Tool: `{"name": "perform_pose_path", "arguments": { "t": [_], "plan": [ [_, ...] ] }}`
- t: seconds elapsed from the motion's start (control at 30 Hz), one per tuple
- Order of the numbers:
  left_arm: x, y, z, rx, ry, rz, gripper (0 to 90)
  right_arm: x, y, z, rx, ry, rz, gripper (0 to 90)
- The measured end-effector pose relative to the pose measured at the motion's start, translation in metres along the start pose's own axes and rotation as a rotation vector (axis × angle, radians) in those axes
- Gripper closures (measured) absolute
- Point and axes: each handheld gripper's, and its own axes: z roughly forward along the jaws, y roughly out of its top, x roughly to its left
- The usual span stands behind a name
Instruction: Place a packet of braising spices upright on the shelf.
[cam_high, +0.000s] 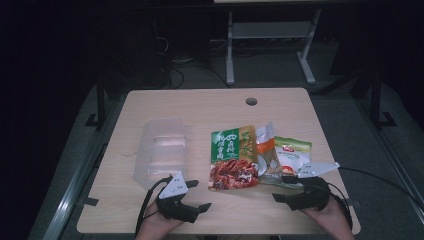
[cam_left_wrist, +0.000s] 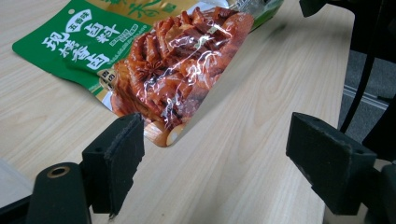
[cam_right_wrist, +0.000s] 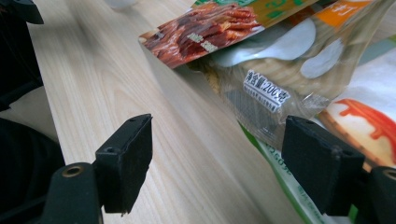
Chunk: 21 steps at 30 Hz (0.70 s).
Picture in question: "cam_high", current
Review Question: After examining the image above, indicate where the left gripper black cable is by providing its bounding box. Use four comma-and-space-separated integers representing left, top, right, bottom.
134, 175, 174, 237

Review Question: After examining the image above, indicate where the white metal stand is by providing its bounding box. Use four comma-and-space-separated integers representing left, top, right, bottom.
225, 9, 323, 87

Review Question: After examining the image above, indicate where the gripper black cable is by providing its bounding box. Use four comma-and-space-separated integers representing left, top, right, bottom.
134, 175, 174, 237
327, 182, 354, 232

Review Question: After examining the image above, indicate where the orange and white seasoning packet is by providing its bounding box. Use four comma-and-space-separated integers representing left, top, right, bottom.
254, 121, 285, 186

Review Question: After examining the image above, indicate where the black metal stand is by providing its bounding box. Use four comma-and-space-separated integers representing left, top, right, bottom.
369, 68, 398, 130

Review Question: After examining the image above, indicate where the bundle of black floor cables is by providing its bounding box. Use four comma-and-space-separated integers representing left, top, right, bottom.
156, 34, 231, 90

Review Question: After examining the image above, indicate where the green and gold seasoning packet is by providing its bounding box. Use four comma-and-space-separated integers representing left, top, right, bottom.
207, 124, 260, 192

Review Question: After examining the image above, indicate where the aluminium rail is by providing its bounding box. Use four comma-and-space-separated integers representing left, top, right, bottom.
40, 96, 116, 240
353, 96, 424, 214

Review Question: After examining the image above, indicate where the green and white seasoning packet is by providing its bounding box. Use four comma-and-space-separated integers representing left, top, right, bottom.
273, 135, 313, 178

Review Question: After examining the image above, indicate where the person's right hand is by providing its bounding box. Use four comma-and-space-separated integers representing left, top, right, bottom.
300, 199, 350, 232

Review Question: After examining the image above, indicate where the clear plastic storage rack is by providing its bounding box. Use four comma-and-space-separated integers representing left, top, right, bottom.
132, 117, 187, 190

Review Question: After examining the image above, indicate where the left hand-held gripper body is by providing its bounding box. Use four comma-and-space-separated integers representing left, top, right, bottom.
154, 171, 202, 224

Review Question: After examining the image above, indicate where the person's left hand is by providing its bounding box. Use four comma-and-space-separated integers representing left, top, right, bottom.
142, 200, 185, 236

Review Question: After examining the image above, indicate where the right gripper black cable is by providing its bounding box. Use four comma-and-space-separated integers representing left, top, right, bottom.
327, 182, 354, 232

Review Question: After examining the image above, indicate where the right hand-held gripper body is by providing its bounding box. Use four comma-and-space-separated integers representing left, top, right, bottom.
287, 161, 341, 212

